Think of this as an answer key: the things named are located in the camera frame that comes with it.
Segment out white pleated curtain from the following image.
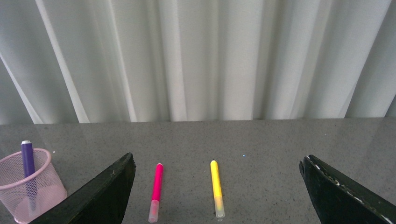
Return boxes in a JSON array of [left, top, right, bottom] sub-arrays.
[[0, 0, 396, 125]]

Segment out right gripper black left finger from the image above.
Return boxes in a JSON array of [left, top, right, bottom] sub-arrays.
[[32, 152, 136, 224]]

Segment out pink marker pen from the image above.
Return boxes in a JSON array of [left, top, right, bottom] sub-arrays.
[[148, 163, 163, 223]]

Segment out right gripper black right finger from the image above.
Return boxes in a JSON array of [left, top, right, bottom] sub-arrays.
[[299, 154, 396, 224]]

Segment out pink mesh pen cup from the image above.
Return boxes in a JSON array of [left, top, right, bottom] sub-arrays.
[[0, 148, 67, 224]]

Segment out yellow marker pen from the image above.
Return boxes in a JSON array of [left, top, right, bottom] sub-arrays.
[[210, 160, 225, 219]]

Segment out purple marker pen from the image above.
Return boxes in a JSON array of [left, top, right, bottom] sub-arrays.
[[21, 140, 39, 212]]

